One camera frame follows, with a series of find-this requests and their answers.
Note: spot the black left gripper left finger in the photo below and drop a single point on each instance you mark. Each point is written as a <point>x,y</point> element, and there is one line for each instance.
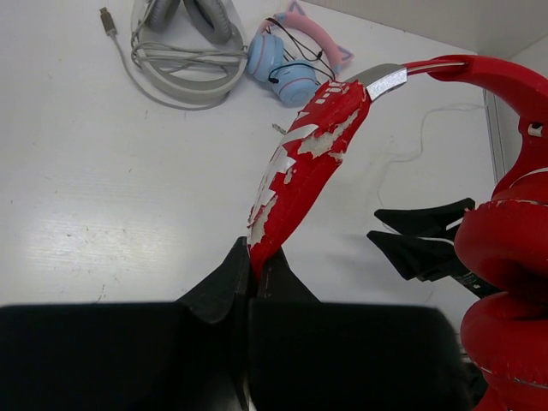
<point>185,354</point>

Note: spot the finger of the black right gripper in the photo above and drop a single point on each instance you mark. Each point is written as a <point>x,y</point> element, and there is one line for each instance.
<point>441,220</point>
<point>429,259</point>

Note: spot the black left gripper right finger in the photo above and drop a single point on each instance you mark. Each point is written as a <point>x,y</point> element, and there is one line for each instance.
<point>305,354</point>

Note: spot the red headphones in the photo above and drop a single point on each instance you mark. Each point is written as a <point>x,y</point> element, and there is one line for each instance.
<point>503,241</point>

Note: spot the blue pink cat-ear headphones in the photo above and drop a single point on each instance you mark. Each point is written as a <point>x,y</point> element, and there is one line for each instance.
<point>287,52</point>

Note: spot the grey headphones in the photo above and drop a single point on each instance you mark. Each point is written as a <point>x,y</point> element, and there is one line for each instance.
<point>193,51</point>

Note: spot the small silver plug piece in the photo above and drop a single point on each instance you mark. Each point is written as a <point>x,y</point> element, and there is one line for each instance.
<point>279,129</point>

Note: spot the aluminium rail right side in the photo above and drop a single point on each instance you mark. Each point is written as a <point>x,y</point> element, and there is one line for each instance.
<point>504,138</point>

